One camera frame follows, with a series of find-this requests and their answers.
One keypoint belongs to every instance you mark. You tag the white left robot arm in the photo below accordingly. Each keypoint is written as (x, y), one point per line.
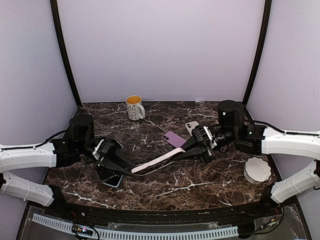
(79, 140)

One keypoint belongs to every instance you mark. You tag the black frame post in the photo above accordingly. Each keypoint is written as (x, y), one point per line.
(63, 51)
(259, 51)

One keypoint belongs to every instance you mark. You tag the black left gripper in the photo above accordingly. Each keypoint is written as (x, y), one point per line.
(107, 156)

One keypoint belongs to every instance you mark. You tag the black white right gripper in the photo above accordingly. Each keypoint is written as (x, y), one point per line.
(206, 155)

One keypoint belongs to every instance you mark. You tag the purple phone case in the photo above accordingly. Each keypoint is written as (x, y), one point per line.
(173, 139)

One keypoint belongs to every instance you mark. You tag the white spotted mug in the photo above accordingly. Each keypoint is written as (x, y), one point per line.
(135, 109)

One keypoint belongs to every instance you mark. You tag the black front rail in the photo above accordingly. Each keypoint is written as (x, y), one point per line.
(234, 215)

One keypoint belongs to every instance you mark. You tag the pink phone case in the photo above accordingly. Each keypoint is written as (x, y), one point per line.
(157, 160)

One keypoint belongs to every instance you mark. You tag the light blue phone case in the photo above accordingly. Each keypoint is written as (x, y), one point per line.
(113, 181)

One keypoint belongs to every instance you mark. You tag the right black frame post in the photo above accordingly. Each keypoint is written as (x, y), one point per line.
(259, 51)

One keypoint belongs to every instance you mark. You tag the white scalloped dish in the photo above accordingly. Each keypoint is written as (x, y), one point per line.
(256, 170)

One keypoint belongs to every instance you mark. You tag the white phone case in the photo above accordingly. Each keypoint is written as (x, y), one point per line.
(190, 126)

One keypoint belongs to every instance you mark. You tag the grey slotted cable duct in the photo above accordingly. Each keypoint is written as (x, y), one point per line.
(131, 232)

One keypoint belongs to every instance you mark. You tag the left black frame post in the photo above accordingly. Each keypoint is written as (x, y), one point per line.
(63, 51)

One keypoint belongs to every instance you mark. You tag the black phone on top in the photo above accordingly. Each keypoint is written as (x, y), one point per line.
(106, 175)

